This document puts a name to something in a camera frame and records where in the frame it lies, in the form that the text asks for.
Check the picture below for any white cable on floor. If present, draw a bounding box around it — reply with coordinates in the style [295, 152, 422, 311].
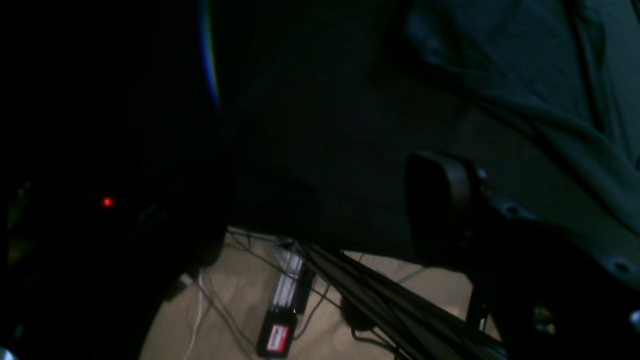
[182, 270, 207, 360]

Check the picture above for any aluminium frame leg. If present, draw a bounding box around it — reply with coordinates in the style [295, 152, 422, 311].
[270, 247, 316, 316]

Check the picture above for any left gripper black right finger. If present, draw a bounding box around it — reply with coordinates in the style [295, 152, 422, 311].
[404, 152, 639, 360]

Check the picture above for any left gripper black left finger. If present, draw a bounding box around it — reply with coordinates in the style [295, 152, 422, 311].
[1, 0, 230, 360]

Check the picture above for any black box with name tag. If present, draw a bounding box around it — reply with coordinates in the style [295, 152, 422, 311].
[255, 310, 298, 360]

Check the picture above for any dark grey T-shirt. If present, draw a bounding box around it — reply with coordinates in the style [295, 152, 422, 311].
[402, 0, 639, 233]

